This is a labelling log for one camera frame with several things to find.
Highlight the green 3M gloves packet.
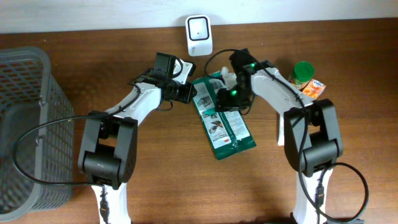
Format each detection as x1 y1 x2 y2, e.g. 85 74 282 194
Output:
193 71 256 161

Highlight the white cream tube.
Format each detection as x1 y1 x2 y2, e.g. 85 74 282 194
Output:
277 114 285 146

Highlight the green lid jar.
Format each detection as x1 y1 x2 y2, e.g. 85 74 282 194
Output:
289 61 315 90

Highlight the orange small box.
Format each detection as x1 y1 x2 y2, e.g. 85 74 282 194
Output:
302 79 326 100

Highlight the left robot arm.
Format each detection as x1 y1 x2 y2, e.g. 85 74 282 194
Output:
78 52 197 223

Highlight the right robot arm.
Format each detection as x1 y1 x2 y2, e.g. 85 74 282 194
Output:
216 49 343 223

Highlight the white barcode scanner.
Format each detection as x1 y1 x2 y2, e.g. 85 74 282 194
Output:
185 15 213 57

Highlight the grey plastic basket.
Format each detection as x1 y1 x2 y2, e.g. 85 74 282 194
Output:
1 47 75 222

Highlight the left black cable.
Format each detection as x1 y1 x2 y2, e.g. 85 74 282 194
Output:
11 55 187 224

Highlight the black cable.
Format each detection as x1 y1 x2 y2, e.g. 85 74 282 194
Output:
11 55 187 224
203 48 370 224

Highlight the right black cable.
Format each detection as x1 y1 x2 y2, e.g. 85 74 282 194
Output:
203 48 370 224

